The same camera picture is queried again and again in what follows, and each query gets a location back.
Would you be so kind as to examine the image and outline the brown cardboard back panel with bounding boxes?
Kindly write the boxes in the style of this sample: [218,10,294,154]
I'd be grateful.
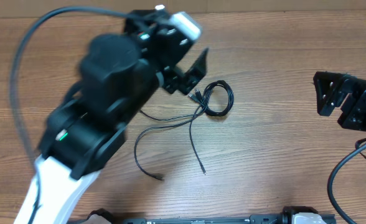
[0,0,366,18]

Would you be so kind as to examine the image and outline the black USB cable two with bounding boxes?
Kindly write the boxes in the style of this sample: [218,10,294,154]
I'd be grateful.
[133,88,209,182]

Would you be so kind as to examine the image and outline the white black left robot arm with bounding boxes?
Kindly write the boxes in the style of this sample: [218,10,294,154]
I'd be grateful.
[15,8,207,223]

